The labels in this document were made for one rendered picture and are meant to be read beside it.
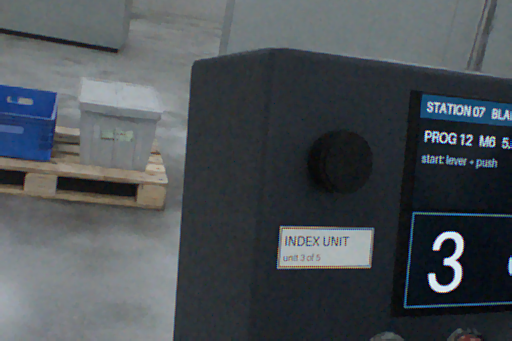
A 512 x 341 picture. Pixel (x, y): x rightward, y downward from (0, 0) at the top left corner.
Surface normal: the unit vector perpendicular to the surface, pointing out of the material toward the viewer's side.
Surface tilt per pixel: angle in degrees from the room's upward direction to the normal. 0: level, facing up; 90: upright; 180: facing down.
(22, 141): 90
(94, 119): 95
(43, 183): 90
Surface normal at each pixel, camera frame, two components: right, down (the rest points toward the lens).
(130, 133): 0.19, 0.43
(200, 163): -0.90, -0.04
